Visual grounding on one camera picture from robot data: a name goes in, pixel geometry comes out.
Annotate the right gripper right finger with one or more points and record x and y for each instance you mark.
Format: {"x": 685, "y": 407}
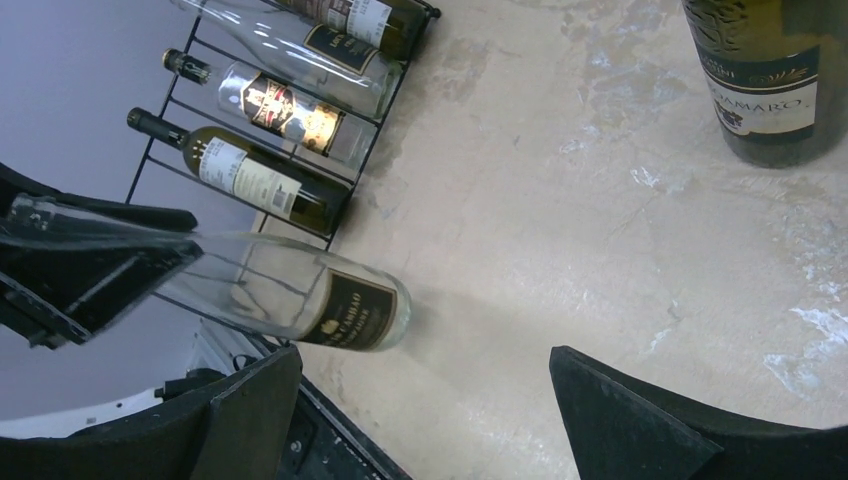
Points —
{"x": 620, "y": 427}

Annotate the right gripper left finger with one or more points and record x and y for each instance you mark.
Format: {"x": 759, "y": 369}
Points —
{"x": 184, "y": 438}

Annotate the square clear liquor bottle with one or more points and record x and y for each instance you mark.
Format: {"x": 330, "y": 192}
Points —
{"x": 279, "y": 108}

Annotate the dark green bottle back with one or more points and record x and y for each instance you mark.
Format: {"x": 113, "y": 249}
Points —
{"x": 777, "y": 75}

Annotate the black wire wine rack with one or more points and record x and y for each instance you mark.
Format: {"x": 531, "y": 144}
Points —
{"x": 323, "y": 95}

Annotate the aluminium frame rail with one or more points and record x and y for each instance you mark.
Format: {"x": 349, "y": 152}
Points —
{"x": 224, "y": 350}

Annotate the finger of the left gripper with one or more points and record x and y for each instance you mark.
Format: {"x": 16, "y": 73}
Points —
{"x": 72, "y": 266}

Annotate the clear wine bottle dark label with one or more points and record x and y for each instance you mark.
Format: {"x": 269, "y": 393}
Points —
{"x": 327, "y": 62}

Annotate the dark green labelled wine bottle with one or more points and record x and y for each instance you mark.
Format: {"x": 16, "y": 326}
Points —
{"x": 392, "y": 26}

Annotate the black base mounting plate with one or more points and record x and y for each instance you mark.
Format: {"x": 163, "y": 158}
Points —
{"x": 331, "y": 444}

